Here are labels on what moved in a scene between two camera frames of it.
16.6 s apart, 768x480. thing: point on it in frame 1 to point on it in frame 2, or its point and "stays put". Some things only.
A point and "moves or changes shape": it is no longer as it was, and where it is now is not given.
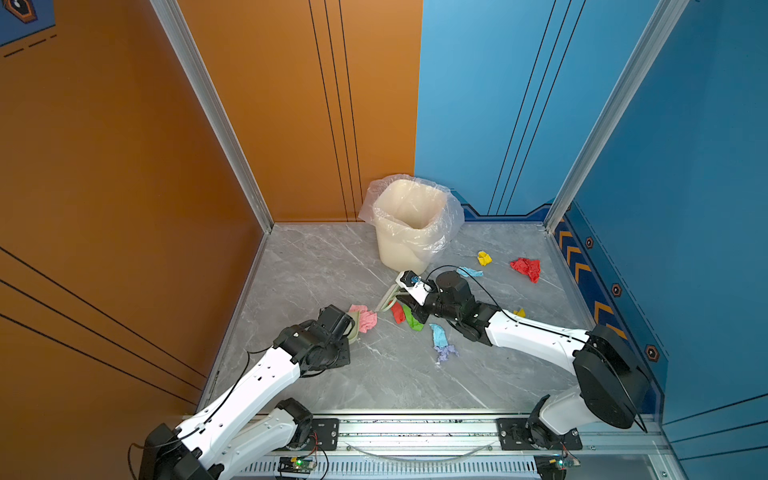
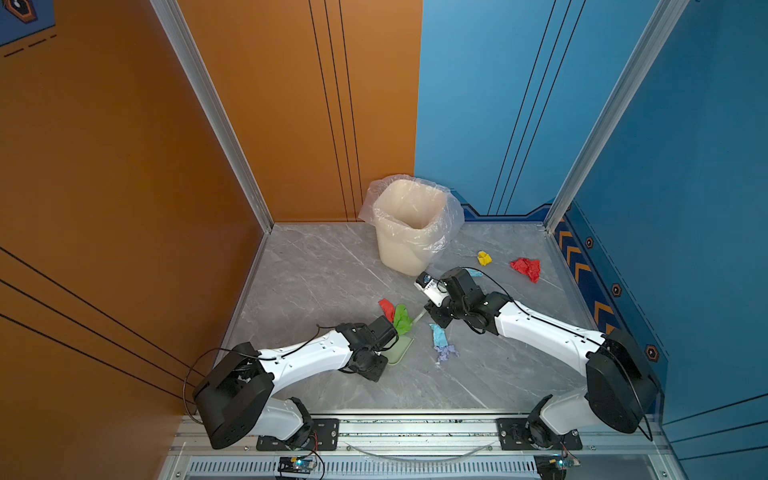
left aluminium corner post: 195,69 stays put
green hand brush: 392,298 moves or changes shape
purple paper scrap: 444,352 stays put
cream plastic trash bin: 409,218 stays put
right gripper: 418,314 stays put
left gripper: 345,358 to 376,375
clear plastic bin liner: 421,213 stays put
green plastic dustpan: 355,315 to 395,353
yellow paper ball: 484,258 stays put
